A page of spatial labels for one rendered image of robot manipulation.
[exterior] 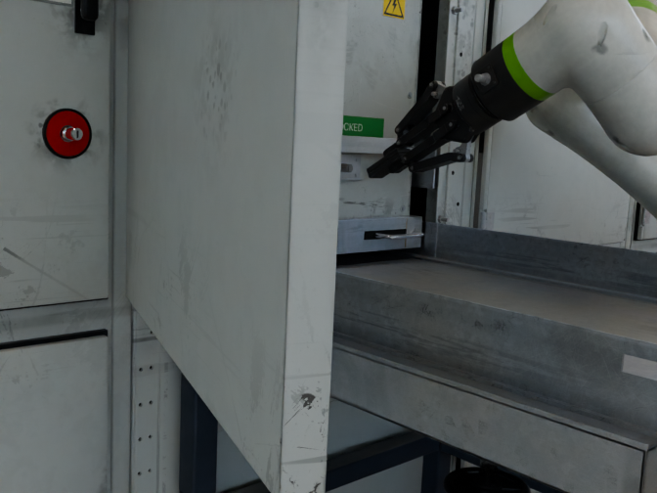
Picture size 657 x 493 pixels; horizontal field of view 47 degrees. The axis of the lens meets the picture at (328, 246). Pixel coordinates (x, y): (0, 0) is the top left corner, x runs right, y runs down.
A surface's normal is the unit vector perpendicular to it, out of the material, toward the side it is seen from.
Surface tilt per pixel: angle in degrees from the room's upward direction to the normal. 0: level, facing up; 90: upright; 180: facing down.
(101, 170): 90
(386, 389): 90
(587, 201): 90
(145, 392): 90
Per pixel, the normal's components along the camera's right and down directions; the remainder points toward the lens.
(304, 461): 0.40, 0.14
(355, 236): 0.67, 0.13
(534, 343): -0.74, 0.06
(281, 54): -0.92, 0.01
